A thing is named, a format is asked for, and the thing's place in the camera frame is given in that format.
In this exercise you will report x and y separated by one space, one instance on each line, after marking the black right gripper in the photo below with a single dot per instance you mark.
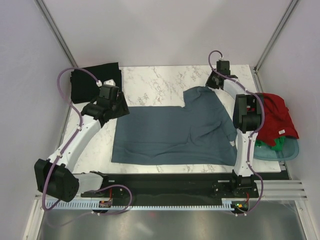
209 82

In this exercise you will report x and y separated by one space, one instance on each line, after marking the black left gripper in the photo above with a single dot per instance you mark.
123 108

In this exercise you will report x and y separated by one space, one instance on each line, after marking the blue-grey t-shirt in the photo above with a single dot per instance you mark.
200 132

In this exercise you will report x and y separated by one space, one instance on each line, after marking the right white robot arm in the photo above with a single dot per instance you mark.
248 118

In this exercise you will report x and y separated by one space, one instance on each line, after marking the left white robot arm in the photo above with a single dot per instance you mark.
54 175

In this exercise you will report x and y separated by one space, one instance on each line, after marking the folded black t-shirt stack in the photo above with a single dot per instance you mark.
84 88

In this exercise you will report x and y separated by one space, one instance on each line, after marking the red t-shirt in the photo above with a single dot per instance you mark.
277 120

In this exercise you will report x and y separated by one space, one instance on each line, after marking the green t-shirt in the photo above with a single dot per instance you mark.
270 145

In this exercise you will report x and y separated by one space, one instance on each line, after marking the teal plastic basket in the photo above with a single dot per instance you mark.
286 149

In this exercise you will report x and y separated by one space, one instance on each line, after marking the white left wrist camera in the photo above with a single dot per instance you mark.
110 82

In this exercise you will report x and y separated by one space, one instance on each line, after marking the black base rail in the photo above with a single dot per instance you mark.
172 189

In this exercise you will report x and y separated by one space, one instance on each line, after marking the right aluminium frame post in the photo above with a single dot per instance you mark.
276 33

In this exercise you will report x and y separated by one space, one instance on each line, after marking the aluminium frame post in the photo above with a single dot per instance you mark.
276 33
55 30

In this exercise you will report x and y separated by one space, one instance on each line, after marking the aluminium front frame profile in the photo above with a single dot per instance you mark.
274 188

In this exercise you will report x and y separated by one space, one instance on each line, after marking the left aluminium frame post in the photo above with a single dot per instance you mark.
55 30

